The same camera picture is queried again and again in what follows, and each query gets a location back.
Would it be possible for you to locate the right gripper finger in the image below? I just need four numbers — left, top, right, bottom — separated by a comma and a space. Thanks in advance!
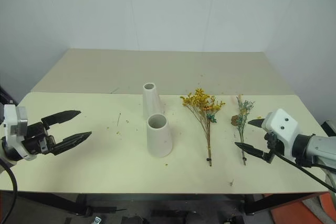
247, 117, 267, 131
234, 142, 276, 164

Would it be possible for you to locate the black metal table frame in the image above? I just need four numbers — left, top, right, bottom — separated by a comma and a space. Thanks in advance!
0, 191, 324, 216

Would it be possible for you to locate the yellow dried flower bunch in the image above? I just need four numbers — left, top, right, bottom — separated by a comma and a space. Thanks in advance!
180, 88, 226, 168

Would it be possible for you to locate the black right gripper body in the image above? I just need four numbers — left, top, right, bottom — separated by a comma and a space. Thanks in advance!
264, 132, 281, 154

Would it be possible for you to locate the orange floor mat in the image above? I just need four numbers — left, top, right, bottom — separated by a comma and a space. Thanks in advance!
269, 191, 336, 224

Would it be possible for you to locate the teal dried flower bunch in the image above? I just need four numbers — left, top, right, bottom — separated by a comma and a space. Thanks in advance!
230, 94, 256, 166

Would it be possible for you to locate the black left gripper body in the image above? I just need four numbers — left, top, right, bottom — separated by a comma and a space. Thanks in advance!
22, 121, 56, 157

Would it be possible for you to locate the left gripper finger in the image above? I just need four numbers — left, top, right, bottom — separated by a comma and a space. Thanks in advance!
41, 110, 81, 130
51, 131, 92, 156

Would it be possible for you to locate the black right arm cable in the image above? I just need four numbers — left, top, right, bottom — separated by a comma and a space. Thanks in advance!
274, 152, 336, 192

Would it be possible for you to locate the black equipment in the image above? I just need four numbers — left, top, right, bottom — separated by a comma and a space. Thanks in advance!
0, 84, 19, 107

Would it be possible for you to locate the narrow tall white vase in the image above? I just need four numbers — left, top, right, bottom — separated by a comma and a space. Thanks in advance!
142, 82, 165, 120

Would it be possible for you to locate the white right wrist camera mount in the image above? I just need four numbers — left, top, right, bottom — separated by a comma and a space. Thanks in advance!
261, 108, 300, 157

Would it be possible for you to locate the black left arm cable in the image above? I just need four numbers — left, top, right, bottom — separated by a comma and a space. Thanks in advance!
0, 157, 18, 192

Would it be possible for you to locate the dark grey equipment box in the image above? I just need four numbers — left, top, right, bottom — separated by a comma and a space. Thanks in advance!
319, 120, 336, 138

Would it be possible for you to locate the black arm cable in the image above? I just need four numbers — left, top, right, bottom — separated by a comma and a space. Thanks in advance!
274, 152, 336, 192
0, 157, 18, 192

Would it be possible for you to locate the wide white vase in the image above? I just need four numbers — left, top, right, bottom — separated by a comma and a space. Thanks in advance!
146, 113, 173, 158

